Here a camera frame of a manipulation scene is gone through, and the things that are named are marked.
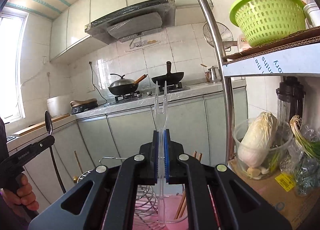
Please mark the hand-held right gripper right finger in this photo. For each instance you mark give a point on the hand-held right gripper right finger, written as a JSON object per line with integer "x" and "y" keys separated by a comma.
{"x": 166, "y": 154}

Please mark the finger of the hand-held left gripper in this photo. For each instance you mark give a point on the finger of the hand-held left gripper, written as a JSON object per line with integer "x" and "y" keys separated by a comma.
{"x": 46, "y": 142}

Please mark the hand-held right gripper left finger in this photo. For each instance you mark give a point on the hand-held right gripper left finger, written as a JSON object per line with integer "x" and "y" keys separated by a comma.
{"x": 156, "y": 154}

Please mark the black spoon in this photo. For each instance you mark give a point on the black spoon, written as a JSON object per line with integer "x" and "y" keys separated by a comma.
{"x": 48, "y": 124}

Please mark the clear plastic fork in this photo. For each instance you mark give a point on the clear plastic fork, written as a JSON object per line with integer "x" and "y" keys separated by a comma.
{"x": 158, "y": 117}

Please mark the person's left hand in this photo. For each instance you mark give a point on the person's left hand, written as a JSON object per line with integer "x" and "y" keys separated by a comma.
{"x": 26, "y": 192}

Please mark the wooden cutting board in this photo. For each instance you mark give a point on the wooden cutting board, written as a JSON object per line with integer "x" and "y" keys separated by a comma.
{"x": 32, "y": 128}

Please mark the white rice cooker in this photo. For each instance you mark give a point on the white rice cooker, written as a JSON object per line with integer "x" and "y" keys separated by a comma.
{"x": 58, "y": 107}

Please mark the pale green kitchen counter cabinets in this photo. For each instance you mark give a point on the pale green kitchen counter cabinets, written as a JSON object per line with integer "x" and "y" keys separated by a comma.
{"x": 125, "y": 132}

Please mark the gas stove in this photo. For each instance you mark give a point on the gas stove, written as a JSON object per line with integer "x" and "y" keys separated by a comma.
{"x": 175, "y": 87}

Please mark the black wok with lid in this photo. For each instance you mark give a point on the black wok with lid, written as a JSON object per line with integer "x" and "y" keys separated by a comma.
{"x": 120, "y": 87}

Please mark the black frying pan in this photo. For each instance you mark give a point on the black frying pan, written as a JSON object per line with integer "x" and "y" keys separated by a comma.
{"x": 175, "y": 77}

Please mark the window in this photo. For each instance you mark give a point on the window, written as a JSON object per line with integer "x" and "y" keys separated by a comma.
{"x": 10, "y": 69}

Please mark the steel shelf unit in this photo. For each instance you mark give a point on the steel shelf unit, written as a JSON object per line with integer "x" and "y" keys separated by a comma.
{"x": 226, "y": 94}

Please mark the garlic cloves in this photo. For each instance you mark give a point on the garlic cloves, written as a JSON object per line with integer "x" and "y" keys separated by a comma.
{"x": 256, "y": 171}

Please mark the napa cabbage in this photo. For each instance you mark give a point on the napa cabbage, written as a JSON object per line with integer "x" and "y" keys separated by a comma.
{"x": 257, "y": 139}

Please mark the steel kettle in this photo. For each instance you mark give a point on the steel kettle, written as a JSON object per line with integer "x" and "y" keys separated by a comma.
{"x": 213, "y": 74}

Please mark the brown cardboard shelf liner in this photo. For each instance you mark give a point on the brown cardboard shelf liner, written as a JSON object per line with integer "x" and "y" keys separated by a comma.
{"x": 270, "y": 195}

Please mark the clear plastic bowl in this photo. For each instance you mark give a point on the clear plastic bowl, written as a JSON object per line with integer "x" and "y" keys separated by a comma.
{"x": 282, "y": 142}

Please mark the range hood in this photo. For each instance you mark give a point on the range hood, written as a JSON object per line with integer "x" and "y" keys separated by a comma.
{"x": 135, "y": 22}

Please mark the green onions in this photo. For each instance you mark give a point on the green onions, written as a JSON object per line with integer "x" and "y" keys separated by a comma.
{"x": 300, "y": 134}

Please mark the metal fan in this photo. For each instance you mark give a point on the metal fan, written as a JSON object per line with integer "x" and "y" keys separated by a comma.
{"x": 223, "y": 32}

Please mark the orange and white box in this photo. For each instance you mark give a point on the orange and white box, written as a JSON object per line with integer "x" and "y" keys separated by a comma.
{"x": 242, "y": 41}

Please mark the black blender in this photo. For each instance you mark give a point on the black blender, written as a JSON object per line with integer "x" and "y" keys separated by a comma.
{"x": 290, "y": 94}

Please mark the printed cardboard shelf liner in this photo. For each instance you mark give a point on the printed cardboard shelf liner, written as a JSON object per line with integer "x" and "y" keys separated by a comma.
{"x": 275, "y": 66}

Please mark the plastic bag of greens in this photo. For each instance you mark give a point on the plastic bag of greens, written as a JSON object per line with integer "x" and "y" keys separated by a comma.
{"x": 307, "y": 170}

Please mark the green plastic basket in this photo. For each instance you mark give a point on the green plastic basket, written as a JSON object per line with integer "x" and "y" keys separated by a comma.
{"x": 267, "y": 19}

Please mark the white plastic container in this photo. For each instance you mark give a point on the white plastic container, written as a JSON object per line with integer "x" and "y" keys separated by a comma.
{"x": 312, "y": 14}

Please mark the glass wall shelf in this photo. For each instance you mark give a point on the glass wall shelf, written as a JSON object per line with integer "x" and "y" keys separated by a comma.
{"x": 142, "y": 44}

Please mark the pale green wall cabinets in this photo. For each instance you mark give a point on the pale green wall cabinets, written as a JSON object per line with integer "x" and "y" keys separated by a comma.
{"x": 77, "y": 24}

